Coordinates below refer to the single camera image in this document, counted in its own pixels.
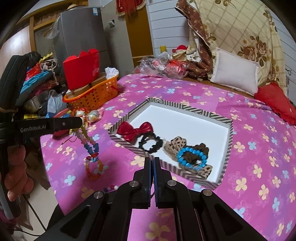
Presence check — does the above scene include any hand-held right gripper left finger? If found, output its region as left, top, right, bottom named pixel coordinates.
left=38, top=157, right=153, bottom=241

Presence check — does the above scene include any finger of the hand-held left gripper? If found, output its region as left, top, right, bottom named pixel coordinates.
left=52, top=116, right=84, bottom=133

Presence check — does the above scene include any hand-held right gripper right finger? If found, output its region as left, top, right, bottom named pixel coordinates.
left=153, top=157, right=266, bottom=241

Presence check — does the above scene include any multicolour bead bracelet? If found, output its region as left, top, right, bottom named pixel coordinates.
left=75, top=127, right=100, bottom=162

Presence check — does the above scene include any leopard bow brown scrunchie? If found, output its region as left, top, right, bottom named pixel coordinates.
left=164, top=136, right=214, bottom=180

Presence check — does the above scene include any blue bead bracelet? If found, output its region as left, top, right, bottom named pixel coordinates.
left=177, top=147, right=208, bottom=171

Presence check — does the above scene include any orange bead bracelet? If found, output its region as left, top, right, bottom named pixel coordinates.
left=84, top=158, right=105, bottom=181

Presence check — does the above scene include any red bow black hair tie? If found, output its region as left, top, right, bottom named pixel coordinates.
left=117, top=122, right=163, bottom=154

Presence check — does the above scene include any striped shallow cardboard box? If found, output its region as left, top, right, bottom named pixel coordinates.
left=108, top=97, right=233, bottom=189

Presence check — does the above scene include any person's left hand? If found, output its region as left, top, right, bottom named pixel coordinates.
left=4, top=141, right=34, bottom=202

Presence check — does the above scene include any red plastic bowl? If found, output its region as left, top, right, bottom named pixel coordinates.
left=53, top=109, right=73, bottom=139

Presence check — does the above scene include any steel bowl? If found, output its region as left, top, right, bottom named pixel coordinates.
left=23, top=90, right=56, bottom=113

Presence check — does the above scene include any pale blue plastic bag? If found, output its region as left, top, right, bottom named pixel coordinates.
left=46, top=90, right=68, bottom=116

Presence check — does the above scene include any blue plastic object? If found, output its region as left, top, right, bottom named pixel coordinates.
left=20, top=71, right=54, bottom=93

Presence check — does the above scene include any orange plastic basket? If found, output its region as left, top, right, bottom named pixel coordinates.
left=63, top=75, right=119, bottom=113

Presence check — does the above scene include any brown cardboard box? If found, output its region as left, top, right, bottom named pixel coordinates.
left=69, top=72, right=107, bottom=93

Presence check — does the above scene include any red gift box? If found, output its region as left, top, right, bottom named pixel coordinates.
left=63, top=49, right=100, bottom=91

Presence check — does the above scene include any white tissue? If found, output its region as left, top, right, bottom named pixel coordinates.
left=105, top=67, right=120, bottom=80

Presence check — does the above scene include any grey refrigerator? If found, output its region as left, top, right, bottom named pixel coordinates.
left=54, top=7, right=110, bottom=77

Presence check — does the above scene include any clear plastic bag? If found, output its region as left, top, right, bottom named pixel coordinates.
left=134, top=52, right=172, bottom=76

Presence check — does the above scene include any wooden door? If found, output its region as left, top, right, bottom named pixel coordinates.
left=125, top=7, right=154, bottom=59

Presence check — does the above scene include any red wrapped package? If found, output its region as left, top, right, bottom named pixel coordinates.
left=166, top=60, right=188, bottom=78

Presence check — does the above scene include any red fringed hanging decoration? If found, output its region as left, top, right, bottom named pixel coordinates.
left=116, top=0, right=147, bottom=16

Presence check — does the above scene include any plush toy with red hat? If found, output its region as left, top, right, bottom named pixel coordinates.
left=172, top=45, right=189, bottom=61

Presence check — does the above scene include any white pillow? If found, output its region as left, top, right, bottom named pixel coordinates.
left=210, top=47, right=260, bottom=94

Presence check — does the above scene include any brown patterned quilt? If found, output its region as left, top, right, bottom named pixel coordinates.
left=174, top=0, right=216, bottom=80

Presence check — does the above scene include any red ruffled cushion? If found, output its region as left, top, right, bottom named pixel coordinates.
left=254, top=83, right=296, bottom=126

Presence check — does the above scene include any cream floral quilt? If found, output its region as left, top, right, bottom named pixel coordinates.
left=192, top=0, right=287, bottom=93

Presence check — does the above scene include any black cable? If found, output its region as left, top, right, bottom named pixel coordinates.
left=14, top=197, right=49, bottom=237

